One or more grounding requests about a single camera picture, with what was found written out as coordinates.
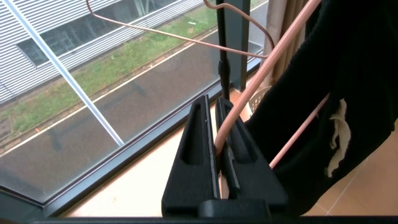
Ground beige curtain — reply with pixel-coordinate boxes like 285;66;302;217
262;0;312;90

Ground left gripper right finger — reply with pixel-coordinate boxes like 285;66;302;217
215;96;289;214

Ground black clothes rack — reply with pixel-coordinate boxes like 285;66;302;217
216;0;233;100

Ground black shorts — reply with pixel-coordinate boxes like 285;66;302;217
245;0;398;217

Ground window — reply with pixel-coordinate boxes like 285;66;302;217
0;0;268;218

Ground pink clothes hanger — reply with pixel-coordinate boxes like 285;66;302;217
213;0;330;170
85;0;276;60

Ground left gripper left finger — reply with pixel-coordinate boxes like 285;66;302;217
161;95;220;217

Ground white laundry basket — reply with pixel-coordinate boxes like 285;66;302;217
248;86;272;116

